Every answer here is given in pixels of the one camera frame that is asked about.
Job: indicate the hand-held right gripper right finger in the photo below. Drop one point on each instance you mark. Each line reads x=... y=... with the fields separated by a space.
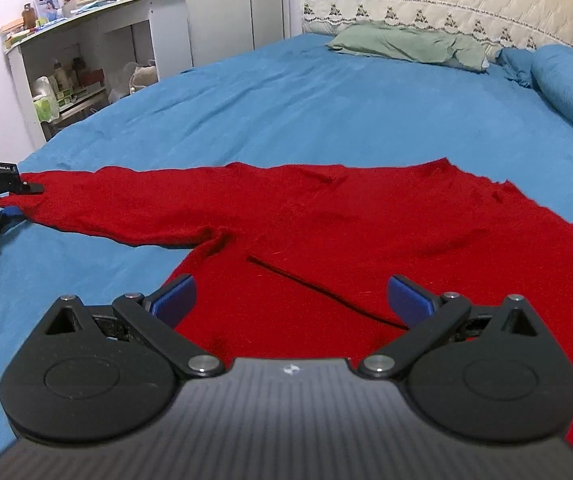
x=407 y=301

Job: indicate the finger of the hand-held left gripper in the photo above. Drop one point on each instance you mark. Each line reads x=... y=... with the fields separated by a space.
x=9 y=214
x=30 y=188

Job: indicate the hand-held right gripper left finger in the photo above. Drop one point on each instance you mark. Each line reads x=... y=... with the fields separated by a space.
x=177 y=299

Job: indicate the red knit sweater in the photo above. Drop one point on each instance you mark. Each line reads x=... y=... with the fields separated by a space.
x=366 y=230

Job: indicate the green tissue pack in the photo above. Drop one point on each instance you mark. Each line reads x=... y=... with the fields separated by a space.
x=45 y=102

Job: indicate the white plastic bag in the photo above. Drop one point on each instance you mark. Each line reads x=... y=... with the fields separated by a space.
x=134 y=80

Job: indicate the brown bottle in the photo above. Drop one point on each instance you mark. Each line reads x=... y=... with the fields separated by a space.
x=28 y=16

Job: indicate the blue picture tin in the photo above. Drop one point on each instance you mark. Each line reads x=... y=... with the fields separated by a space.
x=46 y=6

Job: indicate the blue bed sheet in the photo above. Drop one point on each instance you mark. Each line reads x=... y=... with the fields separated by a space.
x=316 y=110

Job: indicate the white desk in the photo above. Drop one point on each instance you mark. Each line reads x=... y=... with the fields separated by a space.
x=166 y=25

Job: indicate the green pillow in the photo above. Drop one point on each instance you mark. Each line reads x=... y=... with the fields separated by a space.
x=406 y=42

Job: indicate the blue rolled blanket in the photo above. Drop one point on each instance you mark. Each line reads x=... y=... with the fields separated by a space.
x=566 y=90

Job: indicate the white wardrobe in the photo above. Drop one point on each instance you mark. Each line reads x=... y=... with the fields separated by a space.
x=226 y=5

